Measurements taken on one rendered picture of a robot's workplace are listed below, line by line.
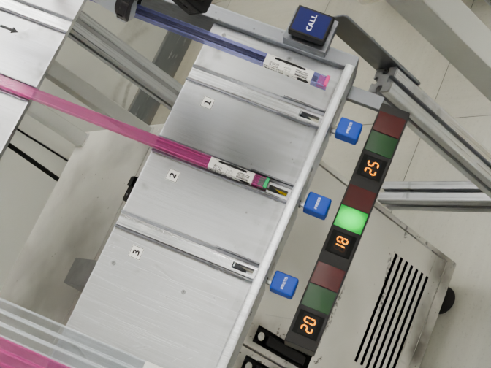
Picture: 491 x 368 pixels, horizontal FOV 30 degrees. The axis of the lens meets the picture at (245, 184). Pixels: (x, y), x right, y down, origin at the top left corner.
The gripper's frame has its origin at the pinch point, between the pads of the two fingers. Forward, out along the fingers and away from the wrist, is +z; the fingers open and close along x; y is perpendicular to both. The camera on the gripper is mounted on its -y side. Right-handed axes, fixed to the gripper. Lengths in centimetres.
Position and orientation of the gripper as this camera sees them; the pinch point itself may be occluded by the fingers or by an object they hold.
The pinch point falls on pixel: (134, 9)
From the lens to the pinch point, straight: 113.9
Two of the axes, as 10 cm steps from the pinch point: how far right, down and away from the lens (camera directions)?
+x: -3.9, 8.7, -3.0
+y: -9.0, -4.3, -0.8
